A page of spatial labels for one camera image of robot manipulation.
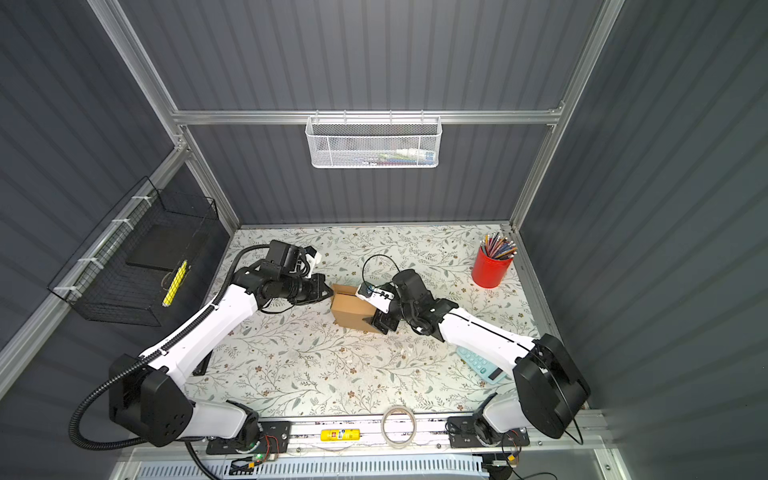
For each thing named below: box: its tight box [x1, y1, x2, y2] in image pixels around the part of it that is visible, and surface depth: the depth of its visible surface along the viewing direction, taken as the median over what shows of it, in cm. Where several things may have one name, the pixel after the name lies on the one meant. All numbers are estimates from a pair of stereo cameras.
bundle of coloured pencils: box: [480, 232, 518, 260], surface depth 98 cm
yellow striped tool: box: [162, 260, 189, 308], surface depth 72 cm
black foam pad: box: [125, 219, 207, 271], surface depth 78 cm
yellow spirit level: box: [320, 428, 361, 442], surface depth 75 cm
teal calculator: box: [456, 347, 508, 385], surface depth 84 cm
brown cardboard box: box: [331, 284, 380, 334], surface depth 82 cm
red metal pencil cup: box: [472, 246, 513, 289], surface depth 103 cm
